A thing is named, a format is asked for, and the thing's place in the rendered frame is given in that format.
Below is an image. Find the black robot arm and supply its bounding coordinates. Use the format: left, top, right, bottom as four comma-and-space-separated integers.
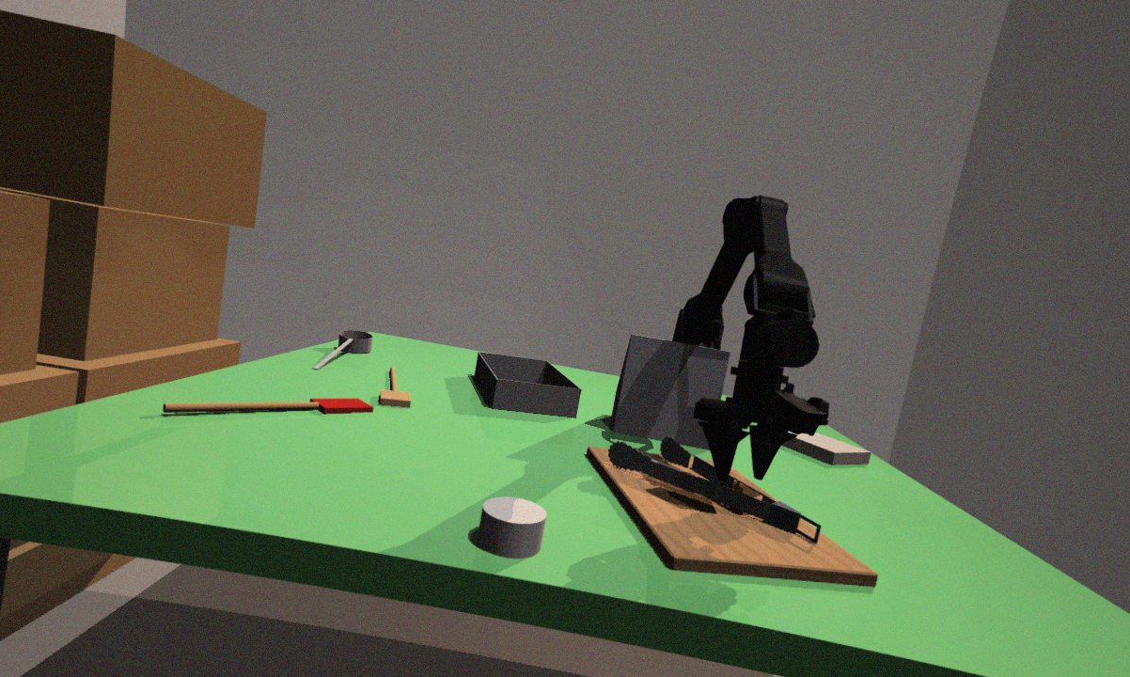
672, 196, 829, 436

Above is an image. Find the dark grey cylinder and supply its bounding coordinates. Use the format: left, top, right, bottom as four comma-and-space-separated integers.
477, 497, 547, 559

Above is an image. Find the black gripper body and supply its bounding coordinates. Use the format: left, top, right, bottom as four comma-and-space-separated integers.
693, 361, 789, 433

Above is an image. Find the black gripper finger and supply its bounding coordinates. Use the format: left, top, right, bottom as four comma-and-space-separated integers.
749, 425, 798, 480
699, 420, 750, 481

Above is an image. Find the brown wooden board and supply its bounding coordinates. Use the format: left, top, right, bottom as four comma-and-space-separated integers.
586, 446, 878, 588

